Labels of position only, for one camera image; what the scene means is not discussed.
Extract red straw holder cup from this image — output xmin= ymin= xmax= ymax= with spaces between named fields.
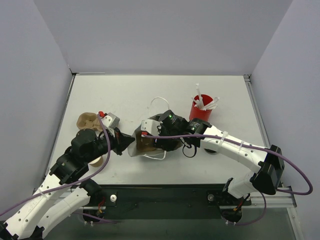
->
xmin=189 ymin=94 xmax=213 ymax=122

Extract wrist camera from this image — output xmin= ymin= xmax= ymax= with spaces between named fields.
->
xmin=140 ymin=119 xmax=161 ymax=136
xmin=97 ymin=111 xmax=120 ymax=136

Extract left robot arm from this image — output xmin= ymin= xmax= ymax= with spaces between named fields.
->
xmin=0 ymin=129 xmax=135 ymax=240

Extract light blue paper bag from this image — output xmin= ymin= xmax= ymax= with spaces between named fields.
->
xmin=127 ymin=105 xmax=189 ymax=160

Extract brown cardboard cup carrier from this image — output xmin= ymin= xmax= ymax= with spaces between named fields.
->
xmin=76 ymin=112 xmax=103 ymax=132

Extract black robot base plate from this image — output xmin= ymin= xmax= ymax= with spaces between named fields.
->
xmin=72 ymin=184 xmax=253 ymax=223

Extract white wrapped straw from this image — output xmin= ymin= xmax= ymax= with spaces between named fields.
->
xmin=196 ymin=83 xmax=204 ymax=108
xmin=191 ymin=97 xmax=202 ymax=109
xmin=203 ymin=97 xmax=220 ymax=111

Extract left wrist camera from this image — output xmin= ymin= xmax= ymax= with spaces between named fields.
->
xmin=97 ymin=111 xmax=120 ymax=136

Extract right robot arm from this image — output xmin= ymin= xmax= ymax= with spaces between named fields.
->
xmin=154 ymin=110 xmax=285 ymax=204

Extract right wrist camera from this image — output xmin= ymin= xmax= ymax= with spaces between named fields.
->
xmin=140 ymin=119 xmax=161 ymax=136

